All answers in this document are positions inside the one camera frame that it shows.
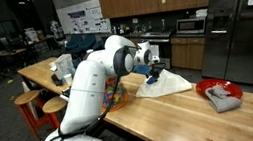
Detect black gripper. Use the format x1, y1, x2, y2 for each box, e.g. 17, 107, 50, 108
147, 62, 166, 81

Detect clear bag of foam blocks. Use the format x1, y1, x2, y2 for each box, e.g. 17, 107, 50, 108
97, 75, 132, 113

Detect white towel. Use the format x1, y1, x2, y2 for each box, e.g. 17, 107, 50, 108
131, 64, 193, 100

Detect stainless steel oven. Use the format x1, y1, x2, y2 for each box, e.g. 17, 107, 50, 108
139, 28, 177, 73

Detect wooden lower cabinet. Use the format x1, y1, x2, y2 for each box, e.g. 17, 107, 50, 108
167, 32, 210, 75

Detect silver microwave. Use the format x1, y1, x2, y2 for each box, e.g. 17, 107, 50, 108
173, 14, 210, 38

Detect red plate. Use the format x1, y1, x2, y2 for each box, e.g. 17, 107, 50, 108
194, 73, 245, 105

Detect grey cloth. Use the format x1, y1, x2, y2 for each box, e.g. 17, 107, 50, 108
204, 80, 243, 115

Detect white stack on microwave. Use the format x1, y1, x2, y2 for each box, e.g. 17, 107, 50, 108
194, 7, 209, 19

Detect white paper cup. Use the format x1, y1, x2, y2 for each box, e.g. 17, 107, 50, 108
62, 73, 74, 87

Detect black box on white book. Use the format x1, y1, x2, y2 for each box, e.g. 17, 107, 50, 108
58, 86, 74, 100

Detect clear plastic container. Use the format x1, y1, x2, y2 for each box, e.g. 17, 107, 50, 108
52, 52, 77, 80

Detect red-legged wooden stool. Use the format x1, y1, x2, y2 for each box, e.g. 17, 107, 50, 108
13, 88, 53, 141
40, 95, 72, 131

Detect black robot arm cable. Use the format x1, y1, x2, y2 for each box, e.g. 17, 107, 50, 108
27, 42, 155, 141

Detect white wall posters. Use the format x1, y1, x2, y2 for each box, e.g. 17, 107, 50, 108
55, 0, 113, 41

